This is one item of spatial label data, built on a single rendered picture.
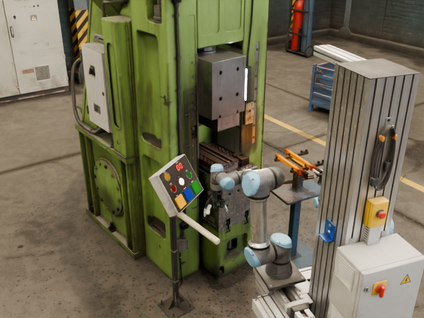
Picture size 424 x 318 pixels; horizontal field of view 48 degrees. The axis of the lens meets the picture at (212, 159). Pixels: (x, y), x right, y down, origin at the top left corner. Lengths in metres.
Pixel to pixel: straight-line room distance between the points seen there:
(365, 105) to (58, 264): 3.04
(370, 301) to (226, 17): 2.02
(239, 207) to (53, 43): 5.33
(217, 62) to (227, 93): 0.24
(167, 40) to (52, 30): 5.29
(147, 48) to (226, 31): 0.55
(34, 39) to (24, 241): 4.24
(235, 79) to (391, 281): 1.70
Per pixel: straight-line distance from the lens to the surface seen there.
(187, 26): 3.17
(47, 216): 5.00
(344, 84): 2.15
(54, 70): 8.39
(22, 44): 8.17
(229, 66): 3.27
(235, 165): 3.59
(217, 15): 3.32
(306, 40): 10.49
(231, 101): 3.36
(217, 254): 3.83
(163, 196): 2.99
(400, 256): 2.37
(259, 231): 2.52
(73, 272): 4.21
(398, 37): 11.60
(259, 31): 3.59
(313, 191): 3.89
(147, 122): 3.61
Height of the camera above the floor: 2.58
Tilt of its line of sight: 26 degrees down
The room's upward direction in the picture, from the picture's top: straight up
